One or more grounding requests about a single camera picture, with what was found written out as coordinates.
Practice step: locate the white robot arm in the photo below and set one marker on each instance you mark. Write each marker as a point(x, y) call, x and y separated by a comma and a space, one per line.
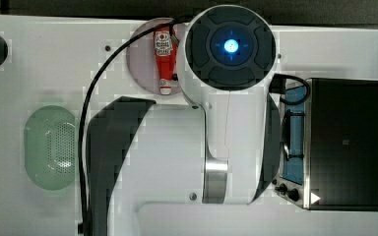
point(209, 150)

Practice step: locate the red ketchup bottle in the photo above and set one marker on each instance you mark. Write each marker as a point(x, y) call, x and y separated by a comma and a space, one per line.
point(165, 53)

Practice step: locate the grey round plate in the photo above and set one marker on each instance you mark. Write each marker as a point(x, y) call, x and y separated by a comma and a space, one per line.
point(141, 61)

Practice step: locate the green perforated colander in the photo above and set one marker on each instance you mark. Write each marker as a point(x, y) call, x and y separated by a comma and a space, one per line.
point(50, 144)

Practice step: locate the black toaster oven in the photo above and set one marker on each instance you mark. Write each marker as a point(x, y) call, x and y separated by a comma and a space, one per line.
point(330, 145)

